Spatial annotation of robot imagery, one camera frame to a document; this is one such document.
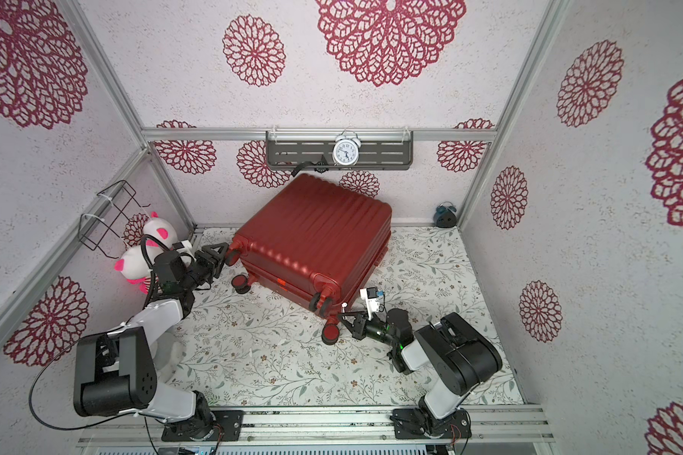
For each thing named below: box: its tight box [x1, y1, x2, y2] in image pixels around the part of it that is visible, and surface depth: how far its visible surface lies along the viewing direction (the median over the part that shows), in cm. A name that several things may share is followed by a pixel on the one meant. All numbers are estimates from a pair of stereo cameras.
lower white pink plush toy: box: [113, 244, 160, 295], surface depth 85 cm
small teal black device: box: [433, 200, 458, 229], surface depth 122 cm
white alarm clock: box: [332, 128, 362, 168], surface depth 92 cm
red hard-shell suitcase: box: [225, 174, 393, 346], surface depth 89 cm
